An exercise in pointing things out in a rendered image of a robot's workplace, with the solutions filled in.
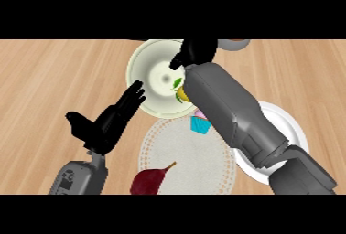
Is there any cupcake with blue wrapper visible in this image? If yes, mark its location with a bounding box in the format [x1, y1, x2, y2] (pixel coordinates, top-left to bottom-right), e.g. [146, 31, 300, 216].
[189, 109, 213, 135]

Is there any pale green bowl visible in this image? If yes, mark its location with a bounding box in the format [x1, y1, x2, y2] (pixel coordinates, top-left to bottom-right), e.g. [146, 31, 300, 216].
[125, 39, 199, 120]

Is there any white plate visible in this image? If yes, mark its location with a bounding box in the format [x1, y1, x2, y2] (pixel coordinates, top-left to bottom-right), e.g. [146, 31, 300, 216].
[230, 101, 309, 186]

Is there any round beige placemat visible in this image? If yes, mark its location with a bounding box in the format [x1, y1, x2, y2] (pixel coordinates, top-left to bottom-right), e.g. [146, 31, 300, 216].
[136, 115, 238, 196]

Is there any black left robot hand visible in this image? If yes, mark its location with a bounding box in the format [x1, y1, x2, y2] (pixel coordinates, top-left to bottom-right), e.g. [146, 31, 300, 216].
[65, 80, 147, 156]

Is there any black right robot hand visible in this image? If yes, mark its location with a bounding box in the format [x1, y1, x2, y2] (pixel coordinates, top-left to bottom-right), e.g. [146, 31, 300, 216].
[167, 38, 220, 71]

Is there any yellow lemon with green leaves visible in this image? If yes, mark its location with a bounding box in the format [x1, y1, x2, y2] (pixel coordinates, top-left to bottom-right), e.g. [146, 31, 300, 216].
[170, 77, 192, 104]

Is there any dark red pear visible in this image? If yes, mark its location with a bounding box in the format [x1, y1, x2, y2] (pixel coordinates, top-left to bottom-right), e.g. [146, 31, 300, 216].
[128, 161, 178, 196]

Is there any grey round object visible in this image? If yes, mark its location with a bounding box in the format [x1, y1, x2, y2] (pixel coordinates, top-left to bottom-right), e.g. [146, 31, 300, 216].
[215, 38, 251, 51]

